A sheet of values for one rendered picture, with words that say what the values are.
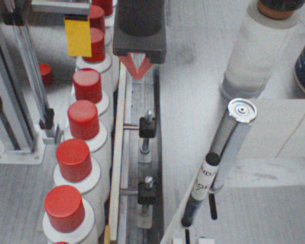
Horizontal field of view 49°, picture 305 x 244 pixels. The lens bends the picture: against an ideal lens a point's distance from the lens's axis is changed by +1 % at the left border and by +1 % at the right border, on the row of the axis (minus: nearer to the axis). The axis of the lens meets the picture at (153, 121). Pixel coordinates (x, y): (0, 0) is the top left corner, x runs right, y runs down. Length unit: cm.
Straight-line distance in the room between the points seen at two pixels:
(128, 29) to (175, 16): 54
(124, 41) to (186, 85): 30
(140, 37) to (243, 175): 30
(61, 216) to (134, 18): 24
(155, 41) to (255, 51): 23
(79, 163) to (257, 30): 37
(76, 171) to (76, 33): 18
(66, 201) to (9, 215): 30
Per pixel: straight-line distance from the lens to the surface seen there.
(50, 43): 86
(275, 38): 59
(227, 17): 100
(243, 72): 63
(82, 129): 37
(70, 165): 33
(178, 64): 74
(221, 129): 44
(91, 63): 48
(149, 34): 43
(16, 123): 58
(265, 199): 59
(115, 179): 51
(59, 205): 32
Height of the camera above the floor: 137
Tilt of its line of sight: 52 degrees down
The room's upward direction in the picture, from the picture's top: 7 degrees clockwise
